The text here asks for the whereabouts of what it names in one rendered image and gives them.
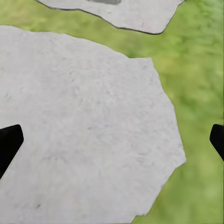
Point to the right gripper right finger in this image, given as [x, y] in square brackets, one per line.
[217, 139]

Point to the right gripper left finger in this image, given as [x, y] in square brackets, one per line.
[11, 139]

